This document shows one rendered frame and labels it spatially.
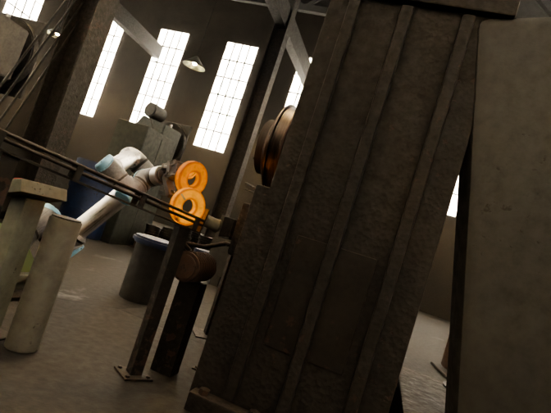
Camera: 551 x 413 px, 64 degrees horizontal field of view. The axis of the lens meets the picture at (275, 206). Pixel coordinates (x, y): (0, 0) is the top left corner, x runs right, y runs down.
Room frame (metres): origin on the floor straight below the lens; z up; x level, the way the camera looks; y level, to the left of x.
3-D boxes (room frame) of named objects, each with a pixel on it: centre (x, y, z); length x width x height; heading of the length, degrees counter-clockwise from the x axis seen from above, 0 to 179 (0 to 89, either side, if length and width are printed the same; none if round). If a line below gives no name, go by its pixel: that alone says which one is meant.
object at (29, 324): (1.72, 0.76, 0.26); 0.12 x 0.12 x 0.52
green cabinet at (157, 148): (5.71, 1.88, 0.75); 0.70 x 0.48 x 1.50; 164
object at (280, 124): (2.18, 0.03, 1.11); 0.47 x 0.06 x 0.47; 164
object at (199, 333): (2.74, 0.15, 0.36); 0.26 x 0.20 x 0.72; 19
